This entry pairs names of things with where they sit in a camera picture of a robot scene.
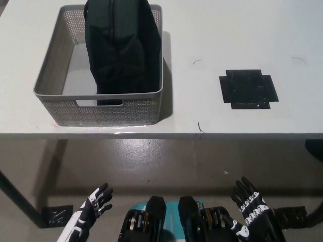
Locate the robot left white black hand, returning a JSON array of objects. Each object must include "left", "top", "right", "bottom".
[{"left": 57, "top": 183, "right": 114, "bottom": 242}]

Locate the robot right black white hand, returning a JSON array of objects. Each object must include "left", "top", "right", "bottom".
[{"left": 228, "top": 176, "right": 287, "bottom": 242}]

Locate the dark green lunch bag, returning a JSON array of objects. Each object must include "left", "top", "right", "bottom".
[{"left": 84, "top": 0, "right": 162, "bottom": 106}]

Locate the black metal table leg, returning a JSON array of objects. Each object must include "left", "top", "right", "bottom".
[{"left": 0, "top": 168, "right": 43, "bottom": 229}]

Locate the robot left black body block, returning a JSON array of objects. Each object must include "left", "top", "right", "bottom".
[{"left": 118, "top": 196, "right": 169, "bottom": 242}]

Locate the teal robot body cover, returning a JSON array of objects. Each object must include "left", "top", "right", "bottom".
[{"left": 130, "top": 199, "right": 204, "bottom": 242}]

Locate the dark rounded object under table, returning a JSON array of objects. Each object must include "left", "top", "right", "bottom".
[{"left": 304, "top": 139, "right": 323, "bottom": 158}]

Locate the clear tape strip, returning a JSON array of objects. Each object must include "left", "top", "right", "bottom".
[{"left": 75, "top": 122, "right": 151, "bottom": 135}]

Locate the black tape patch on table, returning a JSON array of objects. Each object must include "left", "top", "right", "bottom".
[{"left": 219, "top": 68, "right": 280, "bottom": 110}]

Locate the grey perforated plastic basket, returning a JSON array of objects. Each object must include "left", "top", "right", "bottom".
[{"left": 32, "top": 4, "right": 164, "bottom": 127}]

